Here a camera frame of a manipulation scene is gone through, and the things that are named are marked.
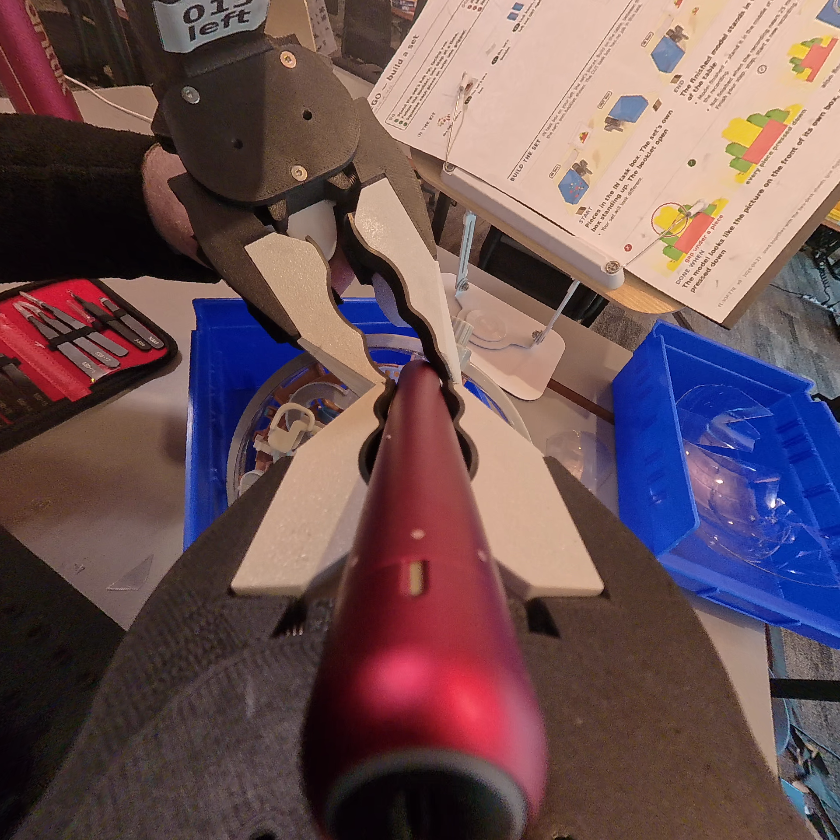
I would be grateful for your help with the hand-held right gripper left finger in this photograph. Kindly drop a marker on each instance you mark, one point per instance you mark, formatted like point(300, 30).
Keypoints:
point(295, 525)

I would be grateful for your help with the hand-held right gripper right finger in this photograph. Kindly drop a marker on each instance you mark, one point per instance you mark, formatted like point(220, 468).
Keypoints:
point(531, 525)

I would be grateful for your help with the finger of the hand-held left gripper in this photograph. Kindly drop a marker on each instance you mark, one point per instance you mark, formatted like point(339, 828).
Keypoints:
point(400, 243)
point(295, 295)

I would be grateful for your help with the plastic marble maze toy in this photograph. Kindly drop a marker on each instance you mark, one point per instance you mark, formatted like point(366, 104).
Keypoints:
point(289, 420)

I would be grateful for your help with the blue plastic bin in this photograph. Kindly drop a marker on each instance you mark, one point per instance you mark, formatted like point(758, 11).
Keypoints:
point(210, 394)
point(656, 492)

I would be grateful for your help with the red electric screwdriver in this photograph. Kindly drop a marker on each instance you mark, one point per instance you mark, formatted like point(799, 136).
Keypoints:
point(420, 656)

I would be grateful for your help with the person's left forearm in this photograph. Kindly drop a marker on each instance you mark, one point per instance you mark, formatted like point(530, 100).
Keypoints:
point(65, 197)

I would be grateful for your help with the person's left hand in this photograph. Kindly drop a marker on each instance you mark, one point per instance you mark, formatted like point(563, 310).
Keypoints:
point(164, 203)

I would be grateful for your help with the clear plastic shell fragment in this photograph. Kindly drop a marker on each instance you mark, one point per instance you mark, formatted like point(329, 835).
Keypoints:
point(584, 459)

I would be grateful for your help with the wooden white book stand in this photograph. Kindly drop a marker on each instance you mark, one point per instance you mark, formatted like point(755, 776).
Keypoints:
point(518, 361)

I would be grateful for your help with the small clear plastic shard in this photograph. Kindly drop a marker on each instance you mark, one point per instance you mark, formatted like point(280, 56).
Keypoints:
point(134, 579)

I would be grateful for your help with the clear plastic dome shell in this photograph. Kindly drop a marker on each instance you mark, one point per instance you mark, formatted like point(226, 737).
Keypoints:
point(754, 492)

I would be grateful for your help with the set of black tweezers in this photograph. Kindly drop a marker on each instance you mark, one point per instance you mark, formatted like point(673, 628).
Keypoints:
point(72, 351)

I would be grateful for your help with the magenta metal tube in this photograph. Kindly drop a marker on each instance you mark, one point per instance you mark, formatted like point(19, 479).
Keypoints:
point(33, 59)

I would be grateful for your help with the printed instruction sheet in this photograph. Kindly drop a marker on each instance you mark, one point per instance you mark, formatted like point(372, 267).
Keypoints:
point(590, 98)

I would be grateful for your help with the red black tweezers case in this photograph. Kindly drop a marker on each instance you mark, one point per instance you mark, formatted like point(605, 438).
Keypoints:
point(46, 387)

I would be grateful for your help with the black desk mat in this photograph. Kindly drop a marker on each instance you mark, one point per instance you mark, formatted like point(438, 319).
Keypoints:
point(39, 656)

